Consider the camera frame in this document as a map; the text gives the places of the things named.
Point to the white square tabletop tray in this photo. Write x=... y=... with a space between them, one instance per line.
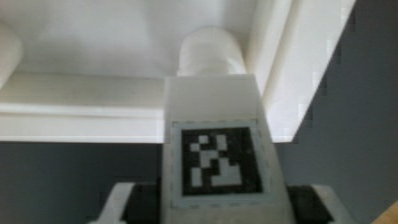
x=89 y=52

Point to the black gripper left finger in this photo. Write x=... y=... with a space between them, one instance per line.
x=131 y=205

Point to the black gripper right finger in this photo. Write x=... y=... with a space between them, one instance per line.
x=318 y=208

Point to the white leg with tag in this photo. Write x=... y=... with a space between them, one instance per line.
x=222 y=183

